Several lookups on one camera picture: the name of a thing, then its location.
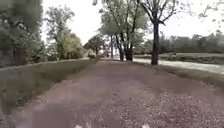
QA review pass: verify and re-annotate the small tree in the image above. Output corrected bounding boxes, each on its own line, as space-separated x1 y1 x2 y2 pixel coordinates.
83 34 107 60

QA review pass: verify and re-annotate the brown gravel path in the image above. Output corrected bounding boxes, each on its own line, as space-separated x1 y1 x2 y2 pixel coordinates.
5 58 224 128

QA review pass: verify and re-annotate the large dark-trunked tree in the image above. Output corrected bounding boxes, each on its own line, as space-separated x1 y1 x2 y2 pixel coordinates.
137 0 188 66

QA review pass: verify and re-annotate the cluster of leafy trees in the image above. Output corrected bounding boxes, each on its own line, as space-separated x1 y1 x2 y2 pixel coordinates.
98 0 150 62

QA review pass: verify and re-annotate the distant tree line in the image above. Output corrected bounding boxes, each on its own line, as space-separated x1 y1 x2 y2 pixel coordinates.
134 29 224 55

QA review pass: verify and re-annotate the grass verge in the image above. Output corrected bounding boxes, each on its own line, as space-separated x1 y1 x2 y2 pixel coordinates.
0 58 98 116

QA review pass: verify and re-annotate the grassy far bank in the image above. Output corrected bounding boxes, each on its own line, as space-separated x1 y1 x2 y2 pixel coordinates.
133 51 224 66

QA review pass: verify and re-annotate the row of trees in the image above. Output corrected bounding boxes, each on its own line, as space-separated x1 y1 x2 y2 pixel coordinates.
0 0 88 68

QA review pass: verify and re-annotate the grass strip by water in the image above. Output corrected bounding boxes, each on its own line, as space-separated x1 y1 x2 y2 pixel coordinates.
133 60 224 88

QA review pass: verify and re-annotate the pale water channel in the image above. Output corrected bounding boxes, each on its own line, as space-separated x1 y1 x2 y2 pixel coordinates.
132 57 224 75

